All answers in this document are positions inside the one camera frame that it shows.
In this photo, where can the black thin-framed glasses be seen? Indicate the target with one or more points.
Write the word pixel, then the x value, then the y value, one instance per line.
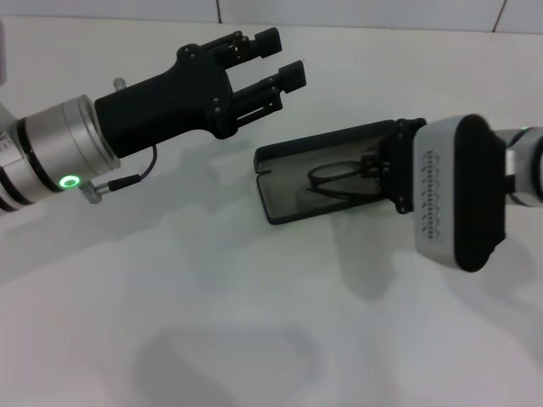
pixel 311 177

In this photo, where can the left gripper silver plug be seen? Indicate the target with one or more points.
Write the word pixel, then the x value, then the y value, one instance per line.
pixel 119 83

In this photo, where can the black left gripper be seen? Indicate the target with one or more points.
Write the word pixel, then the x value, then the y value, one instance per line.
pixel 161 106

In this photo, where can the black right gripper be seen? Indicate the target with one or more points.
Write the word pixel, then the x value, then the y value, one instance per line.
pixel 401 169

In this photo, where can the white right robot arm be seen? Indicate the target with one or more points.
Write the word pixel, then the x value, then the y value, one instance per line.
pixel 526 169

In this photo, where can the black glasses case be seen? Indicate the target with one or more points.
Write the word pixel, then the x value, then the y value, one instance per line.
pixel 288 199

